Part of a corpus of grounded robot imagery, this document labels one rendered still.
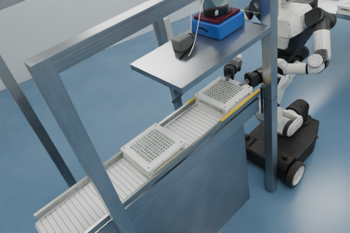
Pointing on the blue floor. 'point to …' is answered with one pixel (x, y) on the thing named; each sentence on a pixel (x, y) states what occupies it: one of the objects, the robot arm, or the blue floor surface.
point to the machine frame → (268, 98)
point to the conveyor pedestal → (202, 193)
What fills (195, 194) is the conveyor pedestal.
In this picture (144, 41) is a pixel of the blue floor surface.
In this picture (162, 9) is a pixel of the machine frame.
